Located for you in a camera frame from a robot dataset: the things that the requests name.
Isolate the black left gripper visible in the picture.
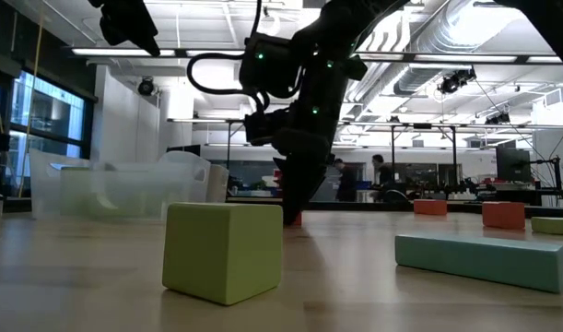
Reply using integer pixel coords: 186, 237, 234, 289
88, 0, 161, 57

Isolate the person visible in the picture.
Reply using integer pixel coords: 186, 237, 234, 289
333, 158, 364, 203
370, 153, 398, 203

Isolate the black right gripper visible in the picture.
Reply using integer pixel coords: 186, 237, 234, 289
271, 57, 369, 226

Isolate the large dark-framed window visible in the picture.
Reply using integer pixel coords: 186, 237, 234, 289
0, 71, 98, 160

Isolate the green cube block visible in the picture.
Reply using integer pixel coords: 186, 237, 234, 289
161, 201, 285, 307

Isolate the clear plastic bin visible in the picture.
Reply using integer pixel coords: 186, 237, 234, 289
29, 148, 212, 221

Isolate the black aluminium table frame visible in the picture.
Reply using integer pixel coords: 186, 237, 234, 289
225, 196, 563, 220

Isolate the black background rig frame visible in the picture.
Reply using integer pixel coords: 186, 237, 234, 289
390, 122, 458, 185
225, 118, 264, 185

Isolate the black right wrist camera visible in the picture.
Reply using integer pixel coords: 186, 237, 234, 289
242, 109, 287, 147

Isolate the black beam with light strips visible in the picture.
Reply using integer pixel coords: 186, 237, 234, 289
68, 45, 563, 65

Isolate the silver ventilation duct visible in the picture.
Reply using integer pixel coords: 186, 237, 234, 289
393, 0, 515, 97

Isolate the white ceiling pipe bundle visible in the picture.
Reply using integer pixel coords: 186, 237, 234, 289
345, 18, 416, 144

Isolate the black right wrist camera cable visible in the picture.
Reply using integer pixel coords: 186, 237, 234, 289
185, 52, 268, 114

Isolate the black computer monitor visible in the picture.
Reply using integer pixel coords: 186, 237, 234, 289
165, 144, 203, 157
495, 146, 533, 184

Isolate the teal rectangular block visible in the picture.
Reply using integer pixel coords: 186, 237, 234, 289
393, 231, 563, 295

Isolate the black ceiling-mounted device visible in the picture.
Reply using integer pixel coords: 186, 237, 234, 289
436, 67, 478, 96
485, 110, 513, 126

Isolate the black ceiling spotlight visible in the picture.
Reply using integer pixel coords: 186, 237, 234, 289
136, 76, 157, 98

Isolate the red cube block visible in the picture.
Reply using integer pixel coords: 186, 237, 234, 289
481, 200, 526, 231

